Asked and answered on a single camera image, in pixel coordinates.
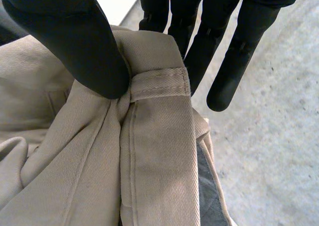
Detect beige shorts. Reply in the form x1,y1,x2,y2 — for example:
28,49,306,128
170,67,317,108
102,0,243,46
0,25,234,226

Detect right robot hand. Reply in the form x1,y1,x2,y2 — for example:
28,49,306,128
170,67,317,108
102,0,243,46
0,0,307,112

